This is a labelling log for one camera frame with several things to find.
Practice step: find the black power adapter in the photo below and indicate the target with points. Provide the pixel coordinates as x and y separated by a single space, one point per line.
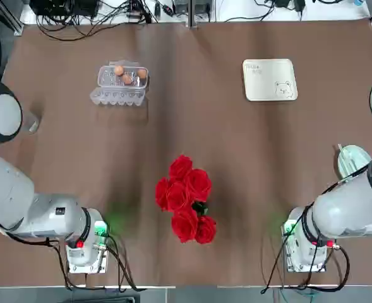
281 3
300 4

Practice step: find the black electronics box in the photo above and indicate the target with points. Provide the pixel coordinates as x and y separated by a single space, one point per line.
62 8

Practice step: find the black vase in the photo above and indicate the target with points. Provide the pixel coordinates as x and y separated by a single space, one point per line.
201 207

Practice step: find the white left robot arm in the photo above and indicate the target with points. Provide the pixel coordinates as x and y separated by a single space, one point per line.
9 189

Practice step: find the clear plastic egg carton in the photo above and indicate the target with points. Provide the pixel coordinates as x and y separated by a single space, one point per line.
119 94

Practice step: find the red rose bouquet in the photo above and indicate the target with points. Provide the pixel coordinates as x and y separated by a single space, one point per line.
185 195

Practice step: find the aluminium post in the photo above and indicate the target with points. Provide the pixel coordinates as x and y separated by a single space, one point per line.
192 14

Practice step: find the pale green plate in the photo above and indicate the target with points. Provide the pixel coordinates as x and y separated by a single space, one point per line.
356 154

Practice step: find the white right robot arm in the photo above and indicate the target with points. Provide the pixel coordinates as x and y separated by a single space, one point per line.
340 211

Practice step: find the wooden chopstick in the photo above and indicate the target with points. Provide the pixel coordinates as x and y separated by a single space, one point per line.
345 155
342 153

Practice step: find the cream-white tray with bear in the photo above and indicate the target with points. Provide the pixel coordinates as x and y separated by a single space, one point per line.
267 82

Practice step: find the brown egg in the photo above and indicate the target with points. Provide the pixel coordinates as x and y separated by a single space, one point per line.
119 70
141 73
127 79

